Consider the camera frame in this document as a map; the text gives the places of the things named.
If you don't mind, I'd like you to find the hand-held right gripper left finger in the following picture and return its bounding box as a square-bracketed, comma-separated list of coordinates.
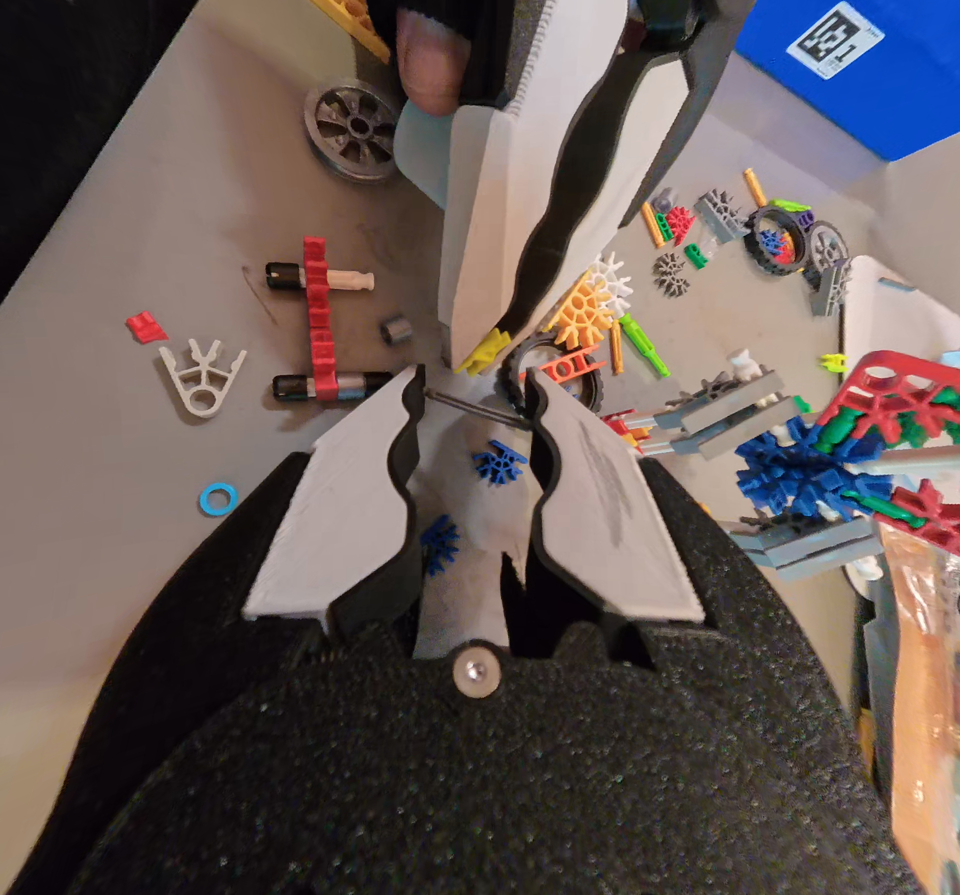
[241, 364, 427, 637]

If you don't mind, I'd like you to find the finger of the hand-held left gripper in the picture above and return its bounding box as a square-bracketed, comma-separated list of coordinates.
[501, 53, 695, 343]
[438, 0, 631, 375]

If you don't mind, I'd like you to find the white snowflake connector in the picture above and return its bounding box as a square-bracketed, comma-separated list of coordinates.
[588, 252, 636, 313]

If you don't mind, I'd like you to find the orange fan connector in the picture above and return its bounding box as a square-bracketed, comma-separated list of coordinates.
[301, 0, 392, 64]

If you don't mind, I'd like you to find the red connector strip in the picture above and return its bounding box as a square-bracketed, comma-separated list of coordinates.
[301, 235, 340, 403]

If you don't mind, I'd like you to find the person's left hand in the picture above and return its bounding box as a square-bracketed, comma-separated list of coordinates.
[360, 0, 504, 118]

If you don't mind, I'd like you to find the small red clip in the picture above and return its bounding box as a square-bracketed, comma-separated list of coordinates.
[124, 308, 171, 346]

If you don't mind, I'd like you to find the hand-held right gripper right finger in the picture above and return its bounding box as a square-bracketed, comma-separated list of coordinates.
[523, 368, 706, 625]

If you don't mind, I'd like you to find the large black knobby tyre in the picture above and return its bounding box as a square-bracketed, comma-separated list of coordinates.
[744, 202, 809, 278]

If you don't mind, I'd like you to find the grey blue panel pair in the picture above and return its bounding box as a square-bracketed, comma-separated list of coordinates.
[729, 511, 888, 586]

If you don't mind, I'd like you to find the white tag sticker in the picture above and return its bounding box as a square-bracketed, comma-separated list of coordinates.
[785, 0, 887, 82]

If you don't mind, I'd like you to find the white rod with black cap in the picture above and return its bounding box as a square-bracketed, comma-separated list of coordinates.
[264, 260, 376, 295]

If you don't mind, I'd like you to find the thin metal rod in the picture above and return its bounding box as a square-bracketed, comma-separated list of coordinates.
[423, 387, 535, 431]

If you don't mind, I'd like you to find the dark grey snowflake connector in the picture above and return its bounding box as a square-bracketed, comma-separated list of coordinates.
[650, 251, 692, 301]

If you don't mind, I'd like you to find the orange red connector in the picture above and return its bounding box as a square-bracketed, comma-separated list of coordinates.
[534, 349, 603, 388]

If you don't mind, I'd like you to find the white fan connector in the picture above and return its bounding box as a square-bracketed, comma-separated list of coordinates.
[158, 338, 249, 421]

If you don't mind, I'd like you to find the yellow half-circle connector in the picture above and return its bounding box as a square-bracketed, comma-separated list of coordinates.
[542, 271, 621, 350]

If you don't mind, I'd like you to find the clear bag with tan contents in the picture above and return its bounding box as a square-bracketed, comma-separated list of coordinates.
[855, 520, 960, 895]

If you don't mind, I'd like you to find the red frame connector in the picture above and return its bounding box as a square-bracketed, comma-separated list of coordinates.
[816, 349, 960, 454]

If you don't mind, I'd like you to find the grey spoked wheel hub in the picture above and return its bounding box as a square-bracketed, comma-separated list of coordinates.
[303, 77, 403, 184]

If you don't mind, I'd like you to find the grey connector with panel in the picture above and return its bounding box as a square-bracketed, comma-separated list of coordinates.
[693, 188, 749, 244]

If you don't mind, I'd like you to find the wheel with grey hub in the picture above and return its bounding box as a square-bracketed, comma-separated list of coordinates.
[805, 220, 853, 290]

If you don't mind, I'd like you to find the lime yellow clip connector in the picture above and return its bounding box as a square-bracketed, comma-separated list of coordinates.
[453, 327, 513, 377]

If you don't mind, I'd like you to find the blue box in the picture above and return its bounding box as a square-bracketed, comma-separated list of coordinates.
[733, 0, 960, 163]

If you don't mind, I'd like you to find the white tray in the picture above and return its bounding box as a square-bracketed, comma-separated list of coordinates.
[846, 256, 960, 367]

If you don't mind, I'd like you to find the black toy tyre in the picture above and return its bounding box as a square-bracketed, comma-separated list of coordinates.
[497, 331, 606, 418]

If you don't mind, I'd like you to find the grey panel assembly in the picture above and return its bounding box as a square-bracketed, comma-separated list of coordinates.
[622, 347, 802, 463]

